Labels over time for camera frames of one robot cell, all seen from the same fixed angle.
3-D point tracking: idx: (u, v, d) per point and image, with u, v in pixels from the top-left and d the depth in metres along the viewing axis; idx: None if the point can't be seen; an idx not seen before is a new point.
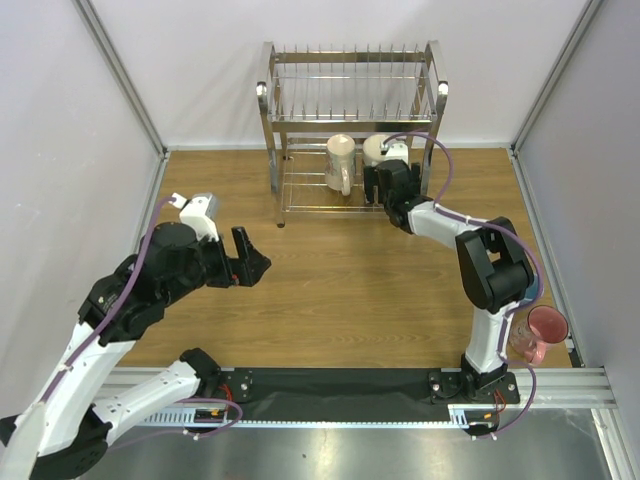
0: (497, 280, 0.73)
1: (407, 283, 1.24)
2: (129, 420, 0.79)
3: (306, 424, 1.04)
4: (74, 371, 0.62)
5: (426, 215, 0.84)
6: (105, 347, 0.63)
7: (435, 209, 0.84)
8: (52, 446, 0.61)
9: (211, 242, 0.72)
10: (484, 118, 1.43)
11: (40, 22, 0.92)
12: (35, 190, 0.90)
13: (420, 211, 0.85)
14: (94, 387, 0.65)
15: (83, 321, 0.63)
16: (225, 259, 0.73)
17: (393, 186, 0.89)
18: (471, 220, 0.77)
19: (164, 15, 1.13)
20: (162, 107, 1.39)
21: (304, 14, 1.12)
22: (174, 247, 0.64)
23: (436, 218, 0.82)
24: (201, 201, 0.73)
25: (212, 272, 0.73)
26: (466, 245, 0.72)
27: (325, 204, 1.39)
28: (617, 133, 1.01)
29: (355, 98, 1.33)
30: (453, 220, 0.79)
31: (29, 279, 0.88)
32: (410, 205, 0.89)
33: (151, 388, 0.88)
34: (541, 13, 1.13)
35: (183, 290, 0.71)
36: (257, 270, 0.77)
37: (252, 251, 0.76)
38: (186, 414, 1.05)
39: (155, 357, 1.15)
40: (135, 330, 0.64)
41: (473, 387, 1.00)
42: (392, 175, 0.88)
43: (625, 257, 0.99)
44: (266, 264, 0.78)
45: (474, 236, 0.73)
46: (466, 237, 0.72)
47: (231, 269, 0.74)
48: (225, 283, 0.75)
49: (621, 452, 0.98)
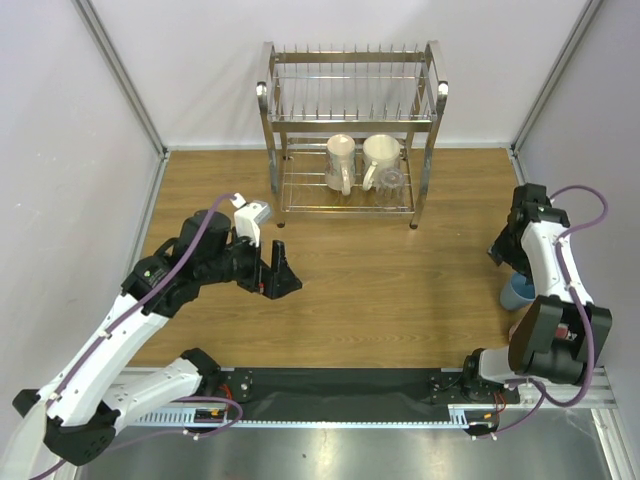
0: (543, 356, 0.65)
1: (407, 283, 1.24)
2: (136, 409, 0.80)
3: (307, 424, 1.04)
4: (112, 339, 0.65)
5: (544, 244, 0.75)
6: (146, 317, 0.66)
7: (554, 242, 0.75)
8: (74, 419, 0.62)
9: (250, 244, 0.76)
10: (484, 118, 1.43)
11: (41, 22, 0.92)
12: (35, 190, 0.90)
13: (540, 231, 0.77)
14: (125, 360, 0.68)
15: (126, 292, 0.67)
16: (257, 265, 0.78)
17: (525, 195, 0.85)
18: (573, 288, 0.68)
19: (165, 15, 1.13)
20: (162, 107, 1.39)
21: (303, 14, 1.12)
22: (213, 231, 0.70)
23: (548, 254, 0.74)
24: (256, 207, 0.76)
25: (244, 274, 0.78)
26: (542, 305, 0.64)
27: (325, 204, 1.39)
28: (620, 132, 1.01)
29: (355, 98, 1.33)
30: (558, 275, 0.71)
31: (30, 278, 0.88)
32: (540, 211, 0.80)
33: (154, 381, 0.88)
34: (542, 14, 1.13)
35: (209, 276, 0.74)
36: (282, 282, 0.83)
37: (284, 269, 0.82)
38: (186, 414, 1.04)
39: (156, 357, 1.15)
40: (175, 304, 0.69)
41: (471, 377, 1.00)
42: (527, 186, 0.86)
43: (626, 258, 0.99)
44: (294, 284, 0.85)
45: (555, 311, 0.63)
46: (548, 303, 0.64)
47: (260, 278, 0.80)
48: (250, 285, 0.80)
49: (621, 452, 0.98)
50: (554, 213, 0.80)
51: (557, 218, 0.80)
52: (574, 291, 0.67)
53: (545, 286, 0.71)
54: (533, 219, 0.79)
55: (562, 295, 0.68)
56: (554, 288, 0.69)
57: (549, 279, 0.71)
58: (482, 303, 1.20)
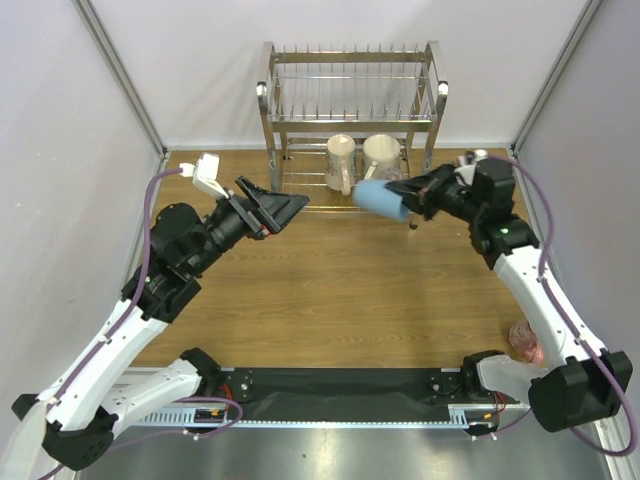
0: (571, 415, 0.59)
1: (408, 283, 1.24)
2: (134, 412, 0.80)
3: (306, 424, 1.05)
4: (112, 344, 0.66)
5: (527, 281, 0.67)
6: (146, 322, 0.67)
7: (539, 278, 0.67)
8: (73, 424, 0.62)
9: (226, 203, 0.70)
10: (484, 118, 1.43)
11: (41, 23, 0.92)
12: (35, 190, 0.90)
13: (517, 266, 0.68)
14: (124, 365, 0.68)
15: (125, 298, 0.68)
16: (243, 215, 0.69)
17: (491, 200, 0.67)
18: (583, 341, 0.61)
19: (165, 15, 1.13)
20: (162, 107, 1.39)
21: (303, 14, 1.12)
22: (178, 236, 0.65)
23: (540, 298, 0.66)
24: (204, 166, 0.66)
25: (242, 230, 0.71)
26: (564, 377, 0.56)
27: (325, 204, 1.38)
28: (621, 132, 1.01)
29: (355, 98, 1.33)
30: (562, 327, 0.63)
31: (30, 278, 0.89)
32: (505, 236, 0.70)
33: (153, 383, 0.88)
34: (542, 15, 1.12)
35: (208, 260, 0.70)
36: (281, 210, 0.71)
37: (274, 197, 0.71)
38: (186, 414, 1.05)
39: (156, 357, 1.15)
40: (176, 308, 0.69)
41: (473, 384, 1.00)
42: (496, 189, 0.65)
43: (628, 258, 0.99)
44: (304, 201, 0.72)
45: (581, 375, 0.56)
46: (571, 371, 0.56)
47: (258, 223, 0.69)
48: (255, 234, 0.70)
49: (621, 453, 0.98)
50: (520, 235, 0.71)
51: (523, 239, 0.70)
52: (585, 346, 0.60)
53: (553, 346, 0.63)
54: (506, 253, 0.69)
55: (578, 355, 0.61)
56: (564, 347, 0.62)
57: (554, 334, 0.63)
58: (482, 304, 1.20)
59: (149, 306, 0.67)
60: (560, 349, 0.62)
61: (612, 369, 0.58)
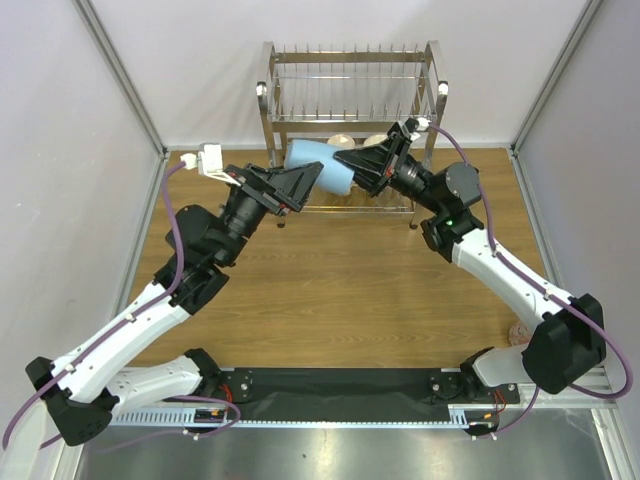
0: (569, 368, 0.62)
1: (408, 282, 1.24)
2: (134, 399, 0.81)
3: (307, 424, 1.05)
4: (136, 322, 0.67)
5: (483, 260, 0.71)
6: (173, 307, 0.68)
7: (494, 254, 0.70)
8: (82, 394, 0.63)
9: (240, 189, 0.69)
10: (484, 118, 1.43)
11: (41, 23, 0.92)
12: (35, 189, 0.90)
13: (471, 249, 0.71)
14: (127, 358, 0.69)
15: (157, 282, 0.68)
16: (259, 198, 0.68)
17: (454, 207, 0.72)
18: (551, 294, 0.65)
19: (165, 15, 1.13)
20: (162, 107, 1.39)
21: (303, 14, 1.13)
22: (195, 242, 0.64)
23: (498, 268, 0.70)
24: (206, 156, 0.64)
25: (261, 211, 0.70)
26: (547, 333, 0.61)
27: (324, 204, 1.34)
28: (621, 131, 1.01)
29: (355, 98, 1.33)
30: (530, 289, 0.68)
31: (32, 278, 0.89)
32: (452, 226, 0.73)
33: (154, 374, 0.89)
34: (541, 16, 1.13)
35: (236, 249, 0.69)
36: (298, 185, 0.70)
37: (285, 173, 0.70)
38: (186, 414, 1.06)
39: (156, 357, 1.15)
40: (202, 301, 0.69)
41: (475, 388, 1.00)
42: (465, 203, 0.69)
43: (628, 257, 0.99)
44: (316, 169, 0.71)
45: (560, 326, 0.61)
46: (551, 326, 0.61)
47: (275, 204, 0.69)
48: (276, 214, 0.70)
49: (621, 453, 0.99)
50: (467, 225, 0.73)
51: (468, 226, 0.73)
52: (555, 301, 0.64)
53: (527, 307, 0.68)
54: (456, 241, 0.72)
55: (552, 310, 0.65)
56: (538, 307, 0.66)
57: (524, 297, 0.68)
58: (482, 304, 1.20)
59: (178, 295, 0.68)
60: (534, 310, 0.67)
61: (583, 310, 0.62)
